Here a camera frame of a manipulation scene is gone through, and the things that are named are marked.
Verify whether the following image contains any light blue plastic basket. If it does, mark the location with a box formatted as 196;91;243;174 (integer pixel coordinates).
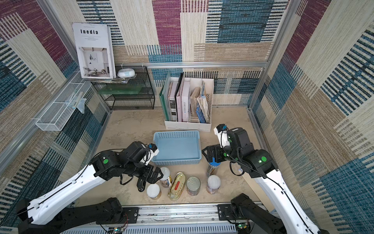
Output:
152;130;202;166

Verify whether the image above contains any silver top dark can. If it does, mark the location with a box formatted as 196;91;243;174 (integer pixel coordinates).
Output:
186;176;201;196

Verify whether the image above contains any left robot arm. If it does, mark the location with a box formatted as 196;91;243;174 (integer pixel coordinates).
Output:
17;141;163;234

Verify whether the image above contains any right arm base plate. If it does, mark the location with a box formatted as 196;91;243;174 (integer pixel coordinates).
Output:
217;204;242;222

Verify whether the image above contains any white round device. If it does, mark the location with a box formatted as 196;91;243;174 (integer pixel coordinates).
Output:
117;68;136;79

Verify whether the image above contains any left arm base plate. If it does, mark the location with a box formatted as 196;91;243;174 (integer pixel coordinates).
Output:
118;207;139;224

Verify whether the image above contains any green tray on shelf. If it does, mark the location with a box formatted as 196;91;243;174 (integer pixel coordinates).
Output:
98;85;143;95

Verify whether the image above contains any white lid can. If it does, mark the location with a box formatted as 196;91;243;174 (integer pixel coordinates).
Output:
159;167;172;188
206;175;221;195
146;184;161;200

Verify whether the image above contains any black wire shelf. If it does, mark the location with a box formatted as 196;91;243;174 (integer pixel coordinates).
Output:
92;66;155;110

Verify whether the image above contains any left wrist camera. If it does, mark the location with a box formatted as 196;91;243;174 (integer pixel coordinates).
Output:
145;143;159;162

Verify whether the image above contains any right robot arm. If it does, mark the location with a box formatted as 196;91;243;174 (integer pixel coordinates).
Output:
202;124;328;234

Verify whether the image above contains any pink book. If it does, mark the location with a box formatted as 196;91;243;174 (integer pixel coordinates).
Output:
176;78;190;122

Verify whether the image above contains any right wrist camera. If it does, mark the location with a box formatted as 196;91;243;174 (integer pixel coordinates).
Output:
214;124;230;148

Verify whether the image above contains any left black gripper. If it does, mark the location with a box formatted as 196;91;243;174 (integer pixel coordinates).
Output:
124;161;166;183

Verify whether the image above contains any green folder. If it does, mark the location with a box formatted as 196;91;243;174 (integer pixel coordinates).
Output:
159;72;171;121

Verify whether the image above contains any gold oval sardine tin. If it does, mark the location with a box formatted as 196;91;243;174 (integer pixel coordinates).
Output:
168;172;186;201

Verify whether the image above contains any Inedia white magazine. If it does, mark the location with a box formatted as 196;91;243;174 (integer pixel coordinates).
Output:
72;22;116;80

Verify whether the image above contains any white wire wall basket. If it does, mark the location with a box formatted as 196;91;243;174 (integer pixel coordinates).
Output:
36;82;91;131

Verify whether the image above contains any blue lid clear canister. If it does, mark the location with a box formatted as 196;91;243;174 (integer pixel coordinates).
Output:
206;158;221;177

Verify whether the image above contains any white file organizer box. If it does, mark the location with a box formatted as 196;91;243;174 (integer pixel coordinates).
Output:
165;73;214;132

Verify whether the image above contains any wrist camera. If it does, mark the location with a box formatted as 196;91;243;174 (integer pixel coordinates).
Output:
145;143;159;162
214;124;230;148

